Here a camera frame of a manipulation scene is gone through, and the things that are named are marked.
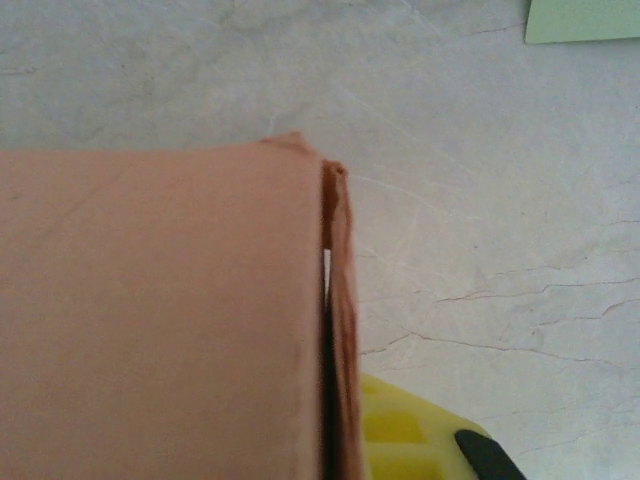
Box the pink paper box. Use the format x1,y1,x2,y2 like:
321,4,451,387
0,130,365,480

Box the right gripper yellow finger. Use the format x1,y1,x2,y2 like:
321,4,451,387
359,372,529,480

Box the green paper box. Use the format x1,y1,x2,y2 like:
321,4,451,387
524,0,640,45

